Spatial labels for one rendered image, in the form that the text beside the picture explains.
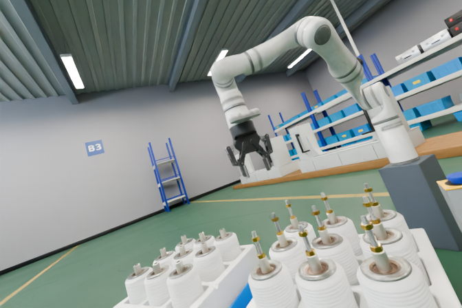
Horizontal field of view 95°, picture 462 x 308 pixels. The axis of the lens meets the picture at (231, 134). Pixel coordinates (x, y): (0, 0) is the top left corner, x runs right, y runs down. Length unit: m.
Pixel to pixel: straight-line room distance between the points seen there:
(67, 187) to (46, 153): 1.02
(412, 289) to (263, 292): 0.26
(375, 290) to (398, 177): 0.62
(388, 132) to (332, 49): 0.42
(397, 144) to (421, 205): 0.23
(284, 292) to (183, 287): 0.31
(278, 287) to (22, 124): 7.35
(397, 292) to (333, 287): 0.10
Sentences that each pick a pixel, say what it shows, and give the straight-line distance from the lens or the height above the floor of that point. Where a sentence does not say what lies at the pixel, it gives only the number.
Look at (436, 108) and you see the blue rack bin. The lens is 5.31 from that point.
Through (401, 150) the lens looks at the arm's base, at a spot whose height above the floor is 0.35.
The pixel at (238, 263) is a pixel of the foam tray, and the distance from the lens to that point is 0.88.
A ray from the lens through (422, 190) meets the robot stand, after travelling 1.02.
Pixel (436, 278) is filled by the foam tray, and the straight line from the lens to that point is 0.61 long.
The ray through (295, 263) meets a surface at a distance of 0.65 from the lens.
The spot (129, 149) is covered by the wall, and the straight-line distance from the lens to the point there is 6.93.
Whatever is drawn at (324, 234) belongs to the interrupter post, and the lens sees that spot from 0.61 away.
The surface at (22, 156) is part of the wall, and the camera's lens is 7.33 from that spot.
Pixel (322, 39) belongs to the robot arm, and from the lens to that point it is 0.75.
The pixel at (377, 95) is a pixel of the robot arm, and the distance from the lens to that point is 1.02.
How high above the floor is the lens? 0.49
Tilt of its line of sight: 9 degrees up
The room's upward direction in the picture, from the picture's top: 19 degrees counter-clockwise
